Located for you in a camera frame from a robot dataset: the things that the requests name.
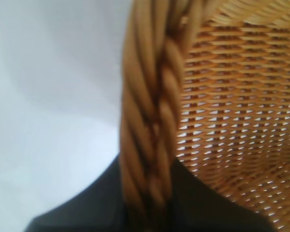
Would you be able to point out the brown woven wicker basket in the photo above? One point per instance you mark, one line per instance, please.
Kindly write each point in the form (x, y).
(232, 96)

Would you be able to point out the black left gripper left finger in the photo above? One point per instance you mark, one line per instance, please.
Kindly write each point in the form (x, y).
(91, 210)

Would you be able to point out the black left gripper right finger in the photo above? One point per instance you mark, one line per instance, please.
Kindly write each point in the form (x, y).
(202, 212)

